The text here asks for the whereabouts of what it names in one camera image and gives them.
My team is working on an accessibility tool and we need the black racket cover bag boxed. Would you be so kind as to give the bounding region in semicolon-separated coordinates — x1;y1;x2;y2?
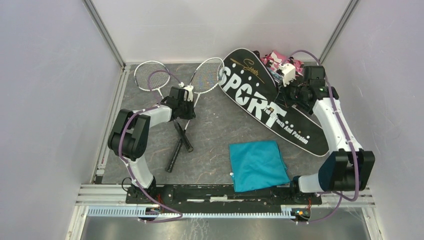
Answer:
219;48;329;157

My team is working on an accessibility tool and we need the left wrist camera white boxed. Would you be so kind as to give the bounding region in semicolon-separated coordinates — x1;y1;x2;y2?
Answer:
178;82;194;102

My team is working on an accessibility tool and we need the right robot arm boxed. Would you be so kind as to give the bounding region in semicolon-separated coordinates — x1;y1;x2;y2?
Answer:
277;63;375;204

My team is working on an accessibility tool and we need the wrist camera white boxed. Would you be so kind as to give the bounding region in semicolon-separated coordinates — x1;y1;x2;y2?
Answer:
178;82;194;102
278;63;296;87

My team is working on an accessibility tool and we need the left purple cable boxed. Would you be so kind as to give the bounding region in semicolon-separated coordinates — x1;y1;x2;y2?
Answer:
117;69;185;223

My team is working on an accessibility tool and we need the badminton racket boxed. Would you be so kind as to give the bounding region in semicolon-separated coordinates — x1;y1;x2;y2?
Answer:
165;57;224;173
134;60;185;138

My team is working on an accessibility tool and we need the teal folded cloth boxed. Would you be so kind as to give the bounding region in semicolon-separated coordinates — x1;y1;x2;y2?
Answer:
229;140;290;193

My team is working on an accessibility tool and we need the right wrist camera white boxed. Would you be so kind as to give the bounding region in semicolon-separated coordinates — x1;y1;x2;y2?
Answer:
278;63;296;87

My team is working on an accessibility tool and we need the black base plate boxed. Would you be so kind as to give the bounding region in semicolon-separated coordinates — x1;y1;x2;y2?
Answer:
124;184;323;214

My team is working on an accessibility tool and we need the slotted cable duct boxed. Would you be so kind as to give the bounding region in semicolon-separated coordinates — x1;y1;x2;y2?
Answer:
87;206;309;220

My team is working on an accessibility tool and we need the pink camouflage bag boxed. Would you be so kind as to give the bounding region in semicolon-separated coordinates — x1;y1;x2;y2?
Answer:
254;50;305;82

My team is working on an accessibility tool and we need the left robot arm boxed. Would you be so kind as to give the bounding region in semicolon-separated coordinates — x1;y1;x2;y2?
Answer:
107;85;196;204

